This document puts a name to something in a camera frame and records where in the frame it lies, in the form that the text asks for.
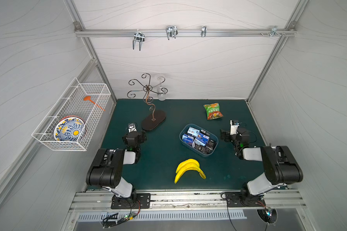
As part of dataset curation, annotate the blue yellow patterned plate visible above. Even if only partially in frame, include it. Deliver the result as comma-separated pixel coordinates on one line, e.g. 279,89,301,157
54,116,85,141

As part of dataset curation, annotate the green snack bag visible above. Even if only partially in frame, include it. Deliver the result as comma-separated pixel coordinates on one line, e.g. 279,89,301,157
203,103,223,120

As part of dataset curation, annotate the yellow banana bunch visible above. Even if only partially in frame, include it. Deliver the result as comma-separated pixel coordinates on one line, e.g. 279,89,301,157
174,159,206,184

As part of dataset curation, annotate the metal double hook left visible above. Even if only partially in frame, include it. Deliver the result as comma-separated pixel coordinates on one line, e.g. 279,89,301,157
133,31,145,51

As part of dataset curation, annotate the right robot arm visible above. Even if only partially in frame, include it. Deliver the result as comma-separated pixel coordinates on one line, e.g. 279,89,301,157
220,125,303,198

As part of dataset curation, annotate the white blue tissue pack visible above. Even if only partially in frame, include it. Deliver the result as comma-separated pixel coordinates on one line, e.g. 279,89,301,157
187,127,200,137

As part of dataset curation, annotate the teal plastic storage box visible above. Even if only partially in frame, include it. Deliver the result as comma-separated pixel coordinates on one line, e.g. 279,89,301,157
179,124,219,157

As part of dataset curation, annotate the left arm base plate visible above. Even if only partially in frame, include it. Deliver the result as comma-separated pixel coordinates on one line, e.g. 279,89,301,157
110,193,151,209

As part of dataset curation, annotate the orange plastic spoon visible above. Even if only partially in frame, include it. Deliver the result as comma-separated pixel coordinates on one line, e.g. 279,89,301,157
83,95,105,111

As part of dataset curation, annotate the aluminium front rail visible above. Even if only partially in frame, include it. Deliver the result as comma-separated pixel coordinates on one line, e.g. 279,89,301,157
69,189,307,212

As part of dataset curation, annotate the white wire basket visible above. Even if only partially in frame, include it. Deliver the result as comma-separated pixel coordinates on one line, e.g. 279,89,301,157
32,78,111,152

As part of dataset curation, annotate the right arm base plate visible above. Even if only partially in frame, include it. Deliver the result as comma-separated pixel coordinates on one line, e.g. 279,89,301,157
221,192,266,208

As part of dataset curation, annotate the clear glass cup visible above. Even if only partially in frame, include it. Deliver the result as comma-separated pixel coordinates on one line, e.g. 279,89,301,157
154,75,168,101

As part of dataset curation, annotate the metal double hook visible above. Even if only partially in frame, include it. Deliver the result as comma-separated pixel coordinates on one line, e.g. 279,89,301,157
165,26,178,40
133,31,145,51

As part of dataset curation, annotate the aluminium top rail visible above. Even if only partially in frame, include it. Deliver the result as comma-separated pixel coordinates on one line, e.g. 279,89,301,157
75,28,297,38

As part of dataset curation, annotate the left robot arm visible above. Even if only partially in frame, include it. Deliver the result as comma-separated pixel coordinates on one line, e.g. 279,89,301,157
86,131,147,201

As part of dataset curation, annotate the metal bracket hook right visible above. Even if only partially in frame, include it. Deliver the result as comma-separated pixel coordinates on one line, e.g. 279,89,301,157
260,26,286,38

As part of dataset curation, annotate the small metal hook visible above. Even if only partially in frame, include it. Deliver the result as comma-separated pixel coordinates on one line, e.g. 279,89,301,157
201,26,207,38

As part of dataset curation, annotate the metal double hook middle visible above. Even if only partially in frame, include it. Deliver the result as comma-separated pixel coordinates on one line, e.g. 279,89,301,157
165,26,178,40

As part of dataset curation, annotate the metal scroll stand dark base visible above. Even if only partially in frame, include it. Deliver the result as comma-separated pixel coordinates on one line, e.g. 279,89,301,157
127,73,166,131

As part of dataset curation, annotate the aluminium rail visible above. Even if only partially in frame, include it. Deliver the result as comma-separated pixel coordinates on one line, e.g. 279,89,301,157
75,28,297,38
69,189,307,212

